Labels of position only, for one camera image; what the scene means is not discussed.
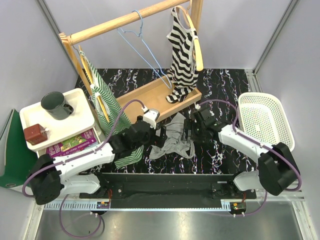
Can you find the red brown cube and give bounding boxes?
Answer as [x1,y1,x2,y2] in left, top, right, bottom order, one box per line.
[23,123,48,146]

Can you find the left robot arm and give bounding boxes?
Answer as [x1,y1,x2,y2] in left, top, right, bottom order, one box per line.
[28,120,167,205]

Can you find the dark green mug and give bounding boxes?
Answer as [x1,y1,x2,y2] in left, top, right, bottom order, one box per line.
[40,91,74,121]

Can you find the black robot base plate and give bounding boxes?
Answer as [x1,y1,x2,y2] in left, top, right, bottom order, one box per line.
[79,173,257,211]

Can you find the green binder folder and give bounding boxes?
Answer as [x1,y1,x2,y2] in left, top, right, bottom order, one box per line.
[0,109,38,189]

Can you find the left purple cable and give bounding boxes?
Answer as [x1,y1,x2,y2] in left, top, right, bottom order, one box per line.
[22,99,151,238]

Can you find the black white striped tank top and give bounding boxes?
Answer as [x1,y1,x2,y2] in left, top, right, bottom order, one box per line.
[166,7,199,104]

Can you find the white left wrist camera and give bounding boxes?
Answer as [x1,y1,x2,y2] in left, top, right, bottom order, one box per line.
[142,106,160,129]

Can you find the green white striped top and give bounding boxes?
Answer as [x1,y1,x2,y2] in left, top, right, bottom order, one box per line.
[79,51,144,169]

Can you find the white perforated plastic basket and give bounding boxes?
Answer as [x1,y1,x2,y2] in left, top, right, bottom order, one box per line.
[237,92,295,152]

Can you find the blue wire hanger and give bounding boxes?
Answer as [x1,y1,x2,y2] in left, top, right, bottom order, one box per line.
[116,9,173,90]

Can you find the wooden hanger right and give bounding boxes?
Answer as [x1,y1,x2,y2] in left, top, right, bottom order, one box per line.
[176,5,204,72]

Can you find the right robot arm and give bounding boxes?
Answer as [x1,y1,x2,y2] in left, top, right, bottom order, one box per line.
[182,108,300,199]

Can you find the wooden hanger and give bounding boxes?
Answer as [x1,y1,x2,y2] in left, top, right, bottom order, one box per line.
[176,5,204,72]
[80,55,110,123]

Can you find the wooden hanger left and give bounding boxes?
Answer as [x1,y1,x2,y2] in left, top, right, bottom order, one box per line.
[80,55,110,123]

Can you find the grey tank top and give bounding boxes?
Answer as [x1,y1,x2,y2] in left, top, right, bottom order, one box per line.
[149,112,195,160]

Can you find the purple book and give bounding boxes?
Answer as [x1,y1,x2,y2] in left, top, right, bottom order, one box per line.
[45,129,99,158]

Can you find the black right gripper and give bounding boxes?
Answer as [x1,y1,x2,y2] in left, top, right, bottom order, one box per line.
[180,118,210,144]

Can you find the wooden clothes rack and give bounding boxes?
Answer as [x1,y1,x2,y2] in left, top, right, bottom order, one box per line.
[58,0,202,122]

